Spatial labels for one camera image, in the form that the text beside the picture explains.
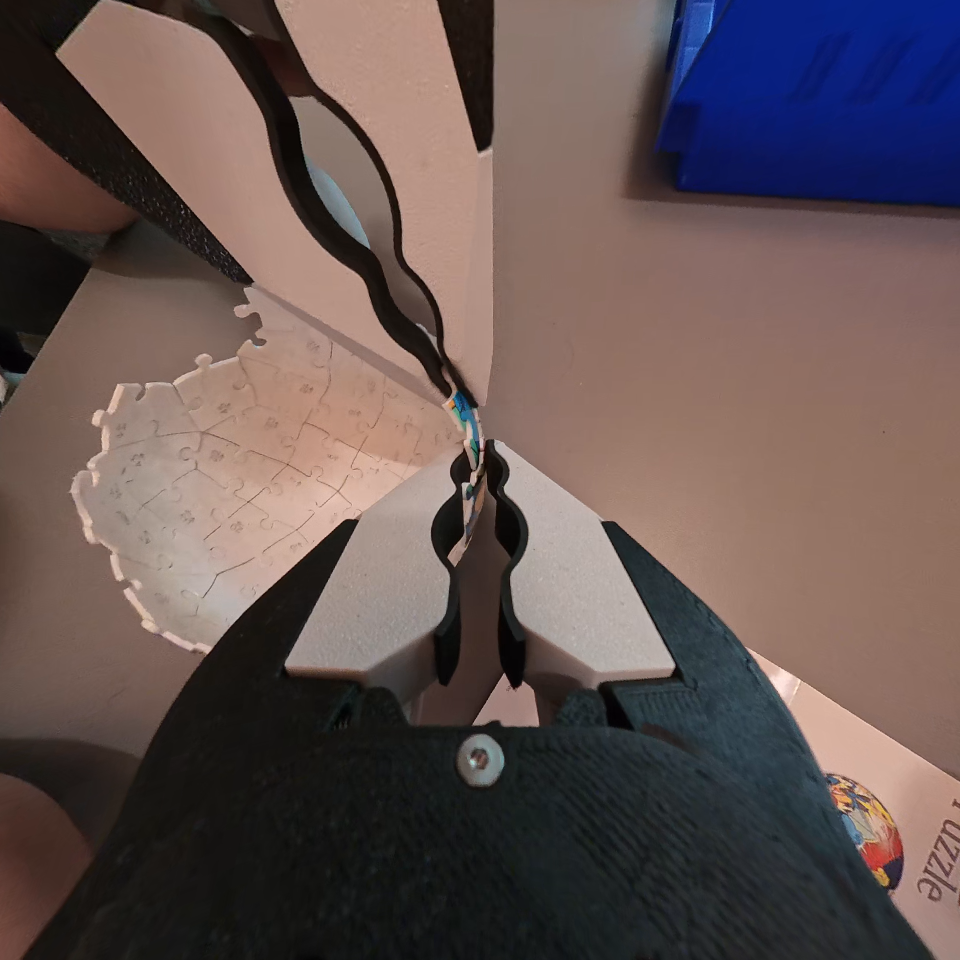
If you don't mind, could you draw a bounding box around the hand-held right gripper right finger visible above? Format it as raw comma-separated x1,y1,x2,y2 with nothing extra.
486,441,678,706

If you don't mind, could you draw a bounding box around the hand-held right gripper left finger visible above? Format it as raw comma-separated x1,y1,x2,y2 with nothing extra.
283,442,464,708

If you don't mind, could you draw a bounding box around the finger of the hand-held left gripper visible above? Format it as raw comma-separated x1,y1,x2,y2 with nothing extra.
273,0,496,410
54,0,481,410

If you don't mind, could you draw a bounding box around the single colourful jigsaw piece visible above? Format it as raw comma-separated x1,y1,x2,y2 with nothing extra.
448,427,490,567

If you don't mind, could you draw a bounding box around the colourful half-built puzzle ball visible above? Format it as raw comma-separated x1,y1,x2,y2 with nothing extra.
69,288,489,654

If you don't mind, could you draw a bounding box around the white printed paper leaflet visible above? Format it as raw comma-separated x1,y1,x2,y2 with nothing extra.
480,651,960,960

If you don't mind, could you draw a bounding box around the blue plastic bin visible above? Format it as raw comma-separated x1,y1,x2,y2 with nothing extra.
654,0,960,207

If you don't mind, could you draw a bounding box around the person's arm with bracelet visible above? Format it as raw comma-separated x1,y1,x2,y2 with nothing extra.
0,772,95,960

